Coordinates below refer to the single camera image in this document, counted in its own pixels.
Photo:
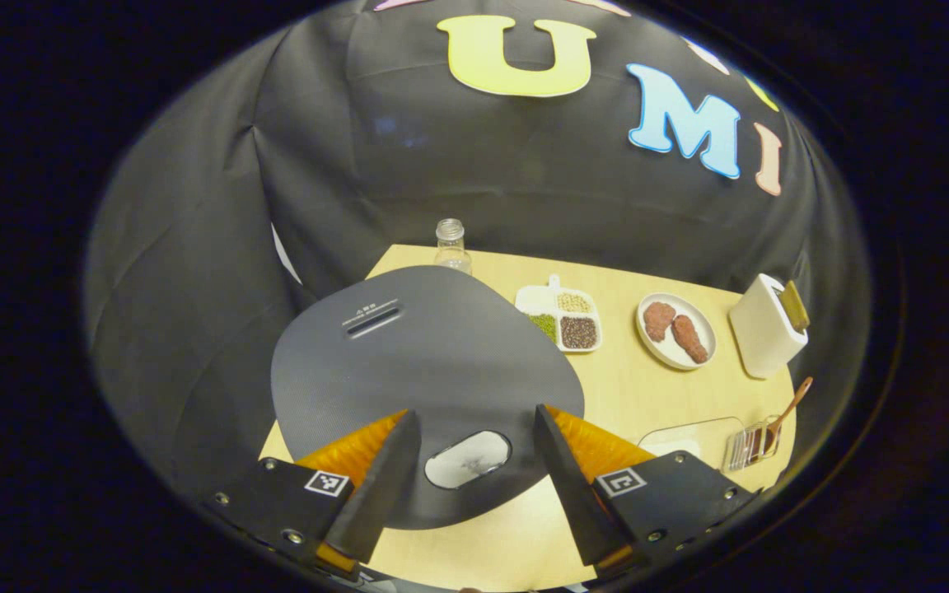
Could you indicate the clear plastic bottle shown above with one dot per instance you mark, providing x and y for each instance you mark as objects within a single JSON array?
[{"x": 451, "y": 243}]

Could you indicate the white divided grain dish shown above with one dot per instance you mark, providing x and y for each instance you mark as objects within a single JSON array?
[{"x": 536, "y": 298}]

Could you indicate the white toaster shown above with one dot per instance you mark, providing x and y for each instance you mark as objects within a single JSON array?
[{"x": 759, "y": 338}]

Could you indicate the clear plastic container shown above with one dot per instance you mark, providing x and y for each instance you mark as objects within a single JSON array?
[{"x": 689, "y": 435}]

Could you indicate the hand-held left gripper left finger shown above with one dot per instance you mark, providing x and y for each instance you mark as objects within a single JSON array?
[{"x": 384, "y": 486}]

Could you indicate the clear chopstick holder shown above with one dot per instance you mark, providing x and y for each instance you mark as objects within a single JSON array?
[{"x": 746, "y": 449}]

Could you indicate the round white plate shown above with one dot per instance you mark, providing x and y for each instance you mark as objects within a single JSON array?
[{"x": 664, "y": 350}]

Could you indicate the dark grey rice cooker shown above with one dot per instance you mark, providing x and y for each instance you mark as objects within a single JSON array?
[{"x": 441, "y": 362}]

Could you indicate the brown wooden spoon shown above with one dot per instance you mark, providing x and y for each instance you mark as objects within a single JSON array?
[{"x": 792, "y": 408}]

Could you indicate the red-brown meat piece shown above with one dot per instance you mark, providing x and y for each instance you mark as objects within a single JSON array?
[
  {"x": 689, "y": 338},
  {"x": 659, "y": 321}
]

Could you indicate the brown bread slice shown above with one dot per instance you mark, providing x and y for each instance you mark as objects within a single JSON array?
[{"x": 794, "y": 306}]

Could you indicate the black backdrop cloth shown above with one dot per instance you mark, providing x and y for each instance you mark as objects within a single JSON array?
[{"x": 211, "y": 247}]

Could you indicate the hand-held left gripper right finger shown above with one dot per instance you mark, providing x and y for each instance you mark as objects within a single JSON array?
[{"x": 573, "y": 486}]

